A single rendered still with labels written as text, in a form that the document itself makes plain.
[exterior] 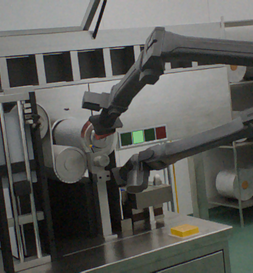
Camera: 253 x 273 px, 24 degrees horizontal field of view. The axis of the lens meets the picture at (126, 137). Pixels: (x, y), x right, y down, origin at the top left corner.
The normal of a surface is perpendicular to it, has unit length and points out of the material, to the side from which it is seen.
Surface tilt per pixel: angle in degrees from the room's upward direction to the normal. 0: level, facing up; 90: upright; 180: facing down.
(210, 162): 90
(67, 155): 90
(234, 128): 59
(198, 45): 67
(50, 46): 90
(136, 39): 90
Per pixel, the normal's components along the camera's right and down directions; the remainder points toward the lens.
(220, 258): 0.51, 0.04
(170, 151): -0.33, -0.48
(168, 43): -0.14, -0.28
